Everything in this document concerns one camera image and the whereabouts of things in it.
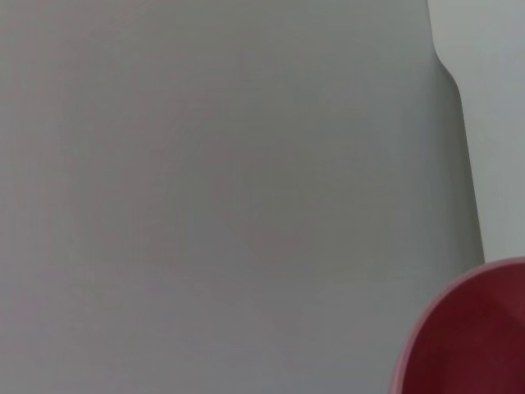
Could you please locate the pink plastic bowl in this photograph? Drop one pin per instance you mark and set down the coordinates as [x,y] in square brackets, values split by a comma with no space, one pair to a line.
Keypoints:
[471,336]

